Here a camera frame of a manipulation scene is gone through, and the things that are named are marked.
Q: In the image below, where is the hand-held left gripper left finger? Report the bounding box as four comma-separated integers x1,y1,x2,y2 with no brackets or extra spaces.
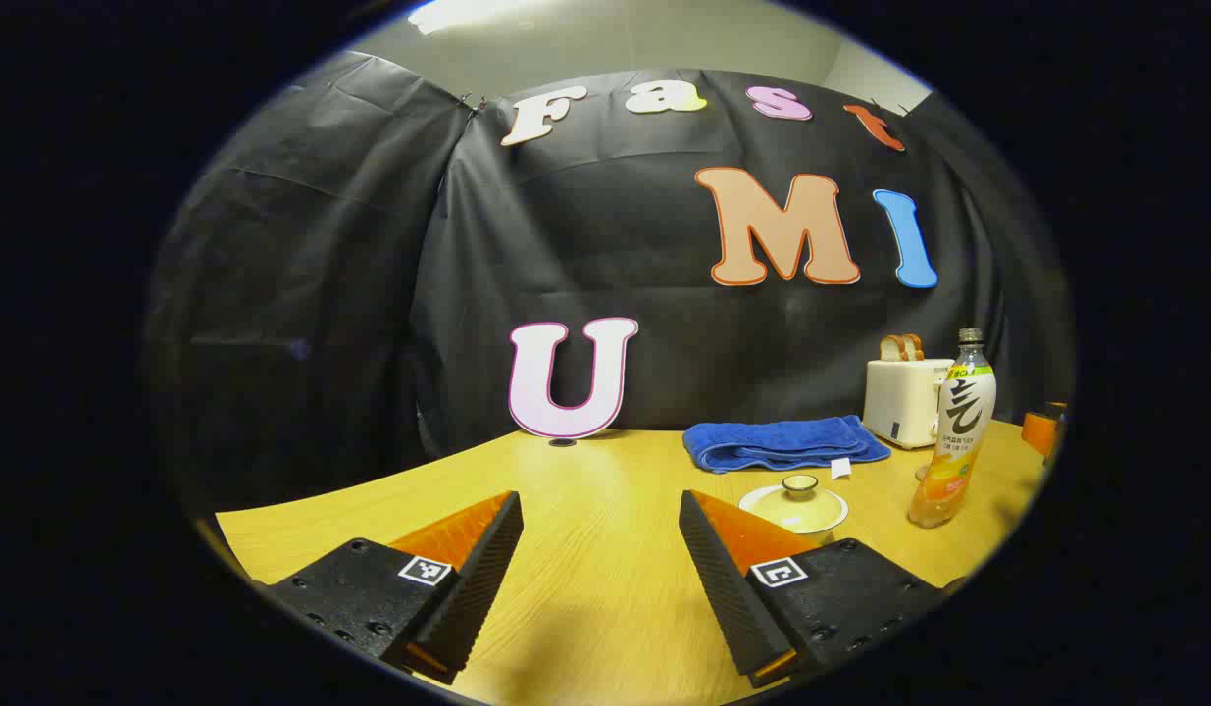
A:
257,490,525,685

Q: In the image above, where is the black backdrop cloth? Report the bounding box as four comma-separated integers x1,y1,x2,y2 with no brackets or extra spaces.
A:
144,51,1072,511

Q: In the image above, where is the yellow teacup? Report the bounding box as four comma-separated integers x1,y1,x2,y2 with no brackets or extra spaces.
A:
738,485,850,546

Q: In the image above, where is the white toaster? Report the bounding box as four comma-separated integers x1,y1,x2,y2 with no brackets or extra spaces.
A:
863,358,956,450

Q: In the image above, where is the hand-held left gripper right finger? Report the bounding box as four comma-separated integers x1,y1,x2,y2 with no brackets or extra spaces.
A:
679,489,949,689

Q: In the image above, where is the clear plastic water bottle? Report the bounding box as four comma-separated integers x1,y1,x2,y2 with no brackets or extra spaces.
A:
908,328,998,530

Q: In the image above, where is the blue towel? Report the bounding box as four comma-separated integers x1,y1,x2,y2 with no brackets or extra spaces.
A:
682,415,892,480

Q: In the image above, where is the ceiling light panel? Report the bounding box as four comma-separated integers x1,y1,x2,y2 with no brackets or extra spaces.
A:
407,0,547,36

